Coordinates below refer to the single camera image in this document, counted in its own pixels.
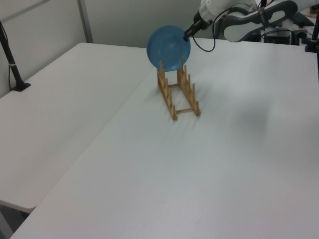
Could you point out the black electronics box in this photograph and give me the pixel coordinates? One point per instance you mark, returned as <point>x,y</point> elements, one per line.
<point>277,37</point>

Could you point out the black camera stand with base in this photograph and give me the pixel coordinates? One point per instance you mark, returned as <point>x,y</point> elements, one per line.
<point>11,67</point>

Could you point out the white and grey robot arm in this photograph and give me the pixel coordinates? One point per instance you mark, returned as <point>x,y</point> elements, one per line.
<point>249,21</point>

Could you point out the black keyboard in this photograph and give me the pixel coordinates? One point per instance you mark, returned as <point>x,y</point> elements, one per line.
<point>305,20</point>

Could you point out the black clamped camera stand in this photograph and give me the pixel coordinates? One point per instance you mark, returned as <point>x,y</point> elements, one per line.
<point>314,37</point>

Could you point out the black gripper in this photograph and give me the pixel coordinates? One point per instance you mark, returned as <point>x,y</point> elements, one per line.
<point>202,21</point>

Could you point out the blue round plate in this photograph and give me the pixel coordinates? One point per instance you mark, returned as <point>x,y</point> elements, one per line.
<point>168,48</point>

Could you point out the wooden plate rack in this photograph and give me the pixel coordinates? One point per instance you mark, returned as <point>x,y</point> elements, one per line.
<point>172,104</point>

